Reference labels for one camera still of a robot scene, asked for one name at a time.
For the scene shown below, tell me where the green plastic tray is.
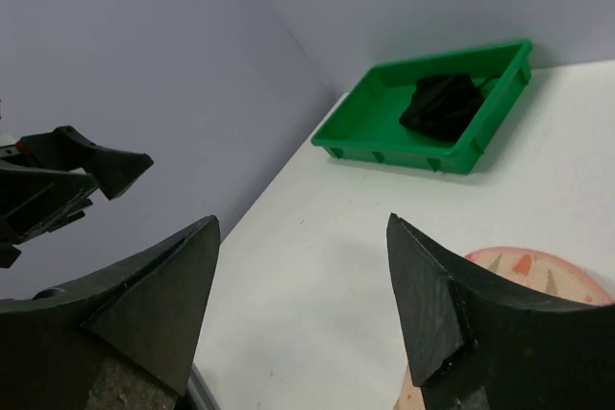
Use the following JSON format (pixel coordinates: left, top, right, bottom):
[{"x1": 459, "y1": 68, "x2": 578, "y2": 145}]
[{"x1": 311, "y1": 38, "x2": 532, "y2": 175}]

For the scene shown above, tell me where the black bra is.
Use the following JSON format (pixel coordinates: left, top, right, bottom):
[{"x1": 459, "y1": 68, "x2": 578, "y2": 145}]
[{"x1": 398, "y1": 73, "x2": 500, "y2": 144}]

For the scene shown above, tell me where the pink floral mesh laundry bag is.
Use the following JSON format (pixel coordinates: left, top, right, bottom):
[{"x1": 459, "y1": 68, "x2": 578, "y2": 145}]
[{"x1": 392, "y1": 245, "x2": 614, "y2": 410}]

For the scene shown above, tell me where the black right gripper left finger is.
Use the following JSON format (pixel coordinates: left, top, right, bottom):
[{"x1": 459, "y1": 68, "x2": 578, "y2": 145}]
[{"x1": 1, "y1": 216, "x2": 221, "y2": 409}]

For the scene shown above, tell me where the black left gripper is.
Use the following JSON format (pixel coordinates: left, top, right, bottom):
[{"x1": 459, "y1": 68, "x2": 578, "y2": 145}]
[{"x1": 1, "y1": 126, "x2": 154, "y2": 269}]

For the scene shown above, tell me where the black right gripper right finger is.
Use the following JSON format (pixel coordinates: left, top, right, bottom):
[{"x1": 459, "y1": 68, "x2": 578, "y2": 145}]
[{"x1": 386, "y1": 215, "x2": 614, "y2": 409}]

